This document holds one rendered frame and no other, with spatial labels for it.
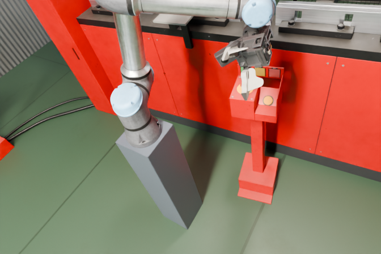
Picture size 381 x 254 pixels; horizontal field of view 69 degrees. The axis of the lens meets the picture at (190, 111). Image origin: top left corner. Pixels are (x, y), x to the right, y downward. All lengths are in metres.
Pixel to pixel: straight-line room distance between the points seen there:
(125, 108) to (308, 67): 0.84
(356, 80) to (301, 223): 0.83
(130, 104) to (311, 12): 0.87
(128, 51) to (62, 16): 1.05
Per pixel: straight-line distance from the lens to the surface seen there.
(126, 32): 0.97
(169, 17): 1.39
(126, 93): 1.02
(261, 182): 1.71
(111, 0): 0.77
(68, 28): 2.04
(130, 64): 1.05
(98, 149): 2.32
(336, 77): 1.40
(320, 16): 1.38
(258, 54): 0.76
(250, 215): 1.76
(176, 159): 1.28
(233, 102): 1.21
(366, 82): 1.40
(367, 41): 1.36
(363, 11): 1.36
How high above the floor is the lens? 1.63
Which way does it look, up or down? 46 degrees down
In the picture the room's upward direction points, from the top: 16 degrees counter-clockwise
